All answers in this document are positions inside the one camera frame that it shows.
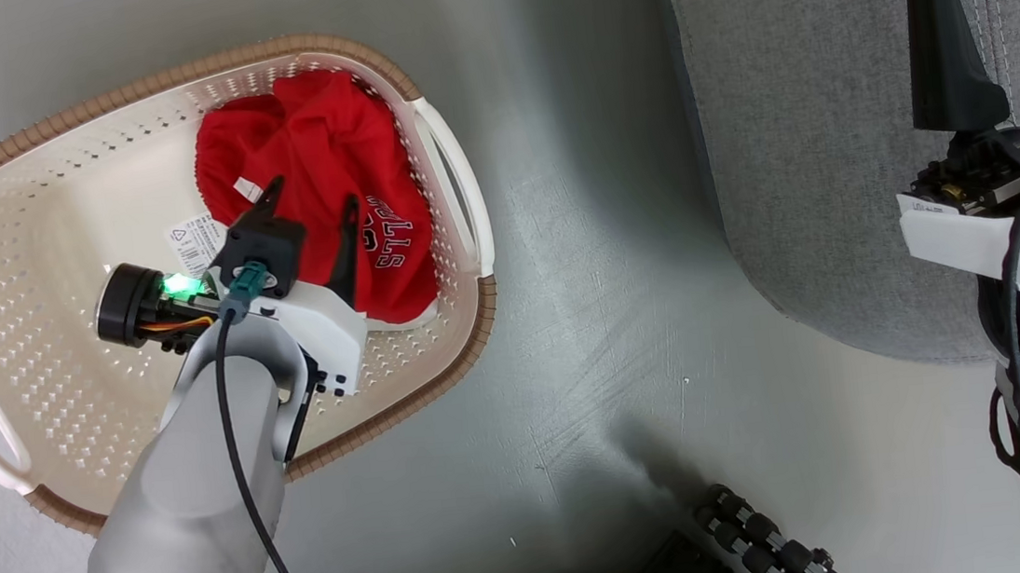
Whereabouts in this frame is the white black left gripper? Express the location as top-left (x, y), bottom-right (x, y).
top-left (196, 169), bottom-right (380, 409)

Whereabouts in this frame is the red basketball jersey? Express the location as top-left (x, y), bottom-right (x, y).
top-left (186, 60), bottom-right (444, 348)

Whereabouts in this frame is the white label sticker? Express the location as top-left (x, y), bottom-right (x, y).
top-left (165, 211), bottom-right (234, 280)

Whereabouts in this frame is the cream perforated laundry basket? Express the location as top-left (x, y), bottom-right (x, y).
top-left (0, 17), bottom-right (520, 547)

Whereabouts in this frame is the black roller omni wheel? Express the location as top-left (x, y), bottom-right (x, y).
top-left (691, 471), bottom-right (852, 573)

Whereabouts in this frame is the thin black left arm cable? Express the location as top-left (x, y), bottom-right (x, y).
top-left (208, 290), bottom-right (314, 573)

